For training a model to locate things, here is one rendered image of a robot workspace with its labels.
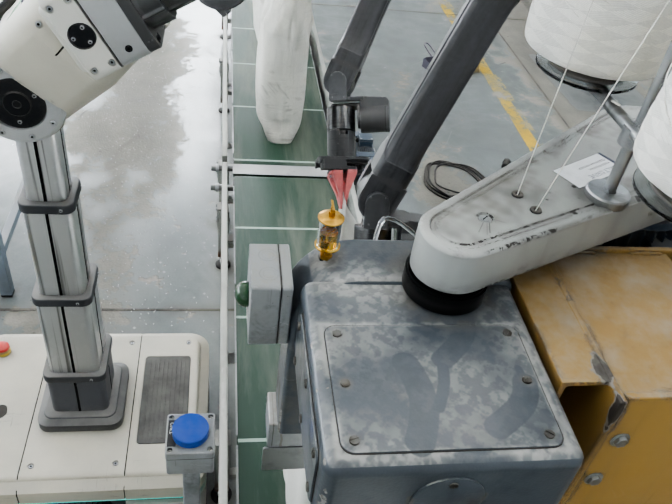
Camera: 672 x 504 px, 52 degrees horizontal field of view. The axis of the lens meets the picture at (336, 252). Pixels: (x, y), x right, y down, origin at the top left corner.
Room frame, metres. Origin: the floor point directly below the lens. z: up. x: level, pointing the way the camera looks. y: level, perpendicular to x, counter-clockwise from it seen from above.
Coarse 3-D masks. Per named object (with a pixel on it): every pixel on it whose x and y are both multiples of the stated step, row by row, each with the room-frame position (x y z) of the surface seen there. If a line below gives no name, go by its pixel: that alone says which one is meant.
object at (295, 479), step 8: (344, 200) 1.11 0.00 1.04; (344, 208) 1.10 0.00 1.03; (344, 216) 1.09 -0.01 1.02; (352, 216) 1.06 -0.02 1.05; (344, 224) 1.09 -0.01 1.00; (352, 224) 1.06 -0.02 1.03; (344, 232) 1.08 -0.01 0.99; (352, 232) 1.05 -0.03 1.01; (288, 472) 0.80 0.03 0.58; (296, 472) 0.77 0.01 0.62; (304, 472) 0.73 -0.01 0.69; (288, 480) 0.79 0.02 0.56; (296, 480) 0.76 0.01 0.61; (304, 480) 0.73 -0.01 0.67; (288, 488) 0.78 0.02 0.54; (296, 488) 0.75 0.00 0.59; (304, 488) 0.72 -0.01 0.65; (288, 496) 0.78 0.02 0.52; (296, 496) 0.75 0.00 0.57; (304, 496) 0.72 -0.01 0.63
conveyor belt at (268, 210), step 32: (256, 192) 2.02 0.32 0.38; (288, 192) 2.05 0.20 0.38; (320, 192) 2.09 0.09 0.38; (256, 224) 1.84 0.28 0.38; (288, 224) 1.87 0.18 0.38; (256, 352) 1.27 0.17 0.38; (256, 384) 1.16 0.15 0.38; (256, 416) 1.06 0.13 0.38; (256, 448) 0.97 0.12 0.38; (256, 480) 0.89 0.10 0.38
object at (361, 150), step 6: (360, 132) 2.49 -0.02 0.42; (360, 138) 2.44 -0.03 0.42; (366, 138) 2.45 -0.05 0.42; (372, 138) 2.46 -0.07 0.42; (360, 144) 2.44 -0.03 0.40; (366, 144) 2.44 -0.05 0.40; (372, 144) 2.51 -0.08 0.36; (360, 150) 2.43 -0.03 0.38; (366, 150) 2.42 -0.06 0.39; (372, 150) 2.43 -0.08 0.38; (360, 156) 2.35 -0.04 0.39; (366, 156) 2.36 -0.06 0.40; (372, 156) 2.37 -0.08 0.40; (354, 180) 2.32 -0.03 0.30
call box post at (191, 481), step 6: (186, 474) 0.66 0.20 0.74; (192, 474) 0.66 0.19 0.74; (198, 474) 0.66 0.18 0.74; (186, 480) 0.66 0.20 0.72; (192, 480) 0.66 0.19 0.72; (198, 480) 0.66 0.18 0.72; (186, 486) 0.66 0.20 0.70; (192, 486) 0.66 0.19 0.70; (198, 486) 0.66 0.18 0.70; (186, 492) 0.66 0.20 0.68; (192, 492) 0.66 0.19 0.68; (198, 492) 0.66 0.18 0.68; (186, 498) 0.66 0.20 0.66; (192, 498) 0.66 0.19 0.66; (198, 498) 0.66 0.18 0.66
